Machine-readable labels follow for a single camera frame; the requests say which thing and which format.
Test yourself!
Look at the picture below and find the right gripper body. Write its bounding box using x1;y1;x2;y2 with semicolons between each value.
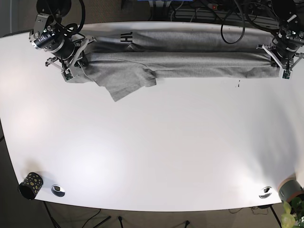
45;37;96;82

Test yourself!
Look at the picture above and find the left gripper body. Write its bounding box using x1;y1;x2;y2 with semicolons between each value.
257;43;304;79

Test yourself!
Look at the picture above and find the heather grey T-shirt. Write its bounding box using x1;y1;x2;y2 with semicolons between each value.
72;30;279;101

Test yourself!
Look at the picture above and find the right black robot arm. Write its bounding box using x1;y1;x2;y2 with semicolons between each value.
29;0;96;83

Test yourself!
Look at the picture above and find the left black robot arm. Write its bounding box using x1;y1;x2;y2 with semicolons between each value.
216;0;304;79

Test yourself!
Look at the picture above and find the grey plant pot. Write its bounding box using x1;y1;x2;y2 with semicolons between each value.
278;178;304;203

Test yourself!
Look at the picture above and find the black gold-dotted cup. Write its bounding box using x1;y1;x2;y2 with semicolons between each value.
18;172;44;200

